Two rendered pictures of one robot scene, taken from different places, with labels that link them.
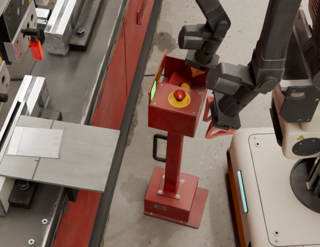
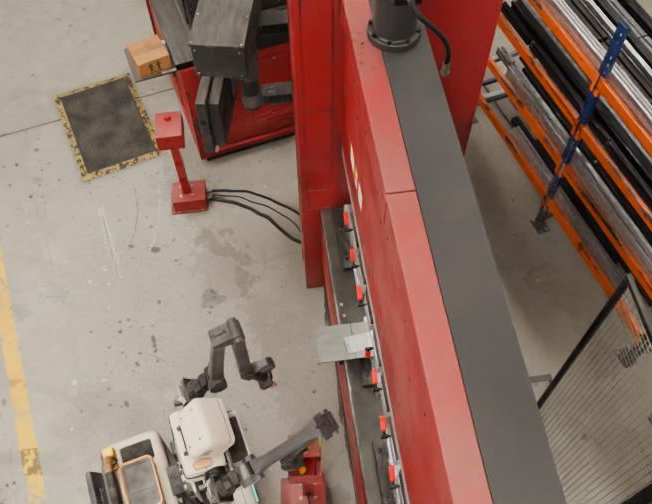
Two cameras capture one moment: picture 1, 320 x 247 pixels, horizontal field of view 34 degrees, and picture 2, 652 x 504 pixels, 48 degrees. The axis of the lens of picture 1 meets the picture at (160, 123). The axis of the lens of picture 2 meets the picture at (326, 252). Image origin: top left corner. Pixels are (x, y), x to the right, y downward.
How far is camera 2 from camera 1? 2.92 m
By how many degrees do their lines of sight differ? 67
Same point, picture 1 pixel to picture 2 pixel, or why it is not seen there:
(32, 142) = (359, 341)
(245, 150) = not seen: outside the picture
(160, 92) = (316, 447)
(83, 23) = (382, 460)
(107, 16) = (372, 481)
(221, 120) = not seen: hidden behind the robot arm
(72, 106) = (360, 397)
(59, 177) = (338, 328)
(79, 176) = (328, 331)
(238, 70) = (258, 365)
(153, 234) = not seen: hidden behind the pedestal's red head
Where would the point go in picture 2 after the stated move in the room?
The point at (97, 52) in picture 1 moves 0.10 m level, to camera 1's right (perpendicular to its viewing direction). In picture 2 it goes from (364, 445) to (343, 451)
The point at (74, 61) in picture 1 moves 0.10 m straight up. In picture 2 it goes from (375, 432) to (376, 425)
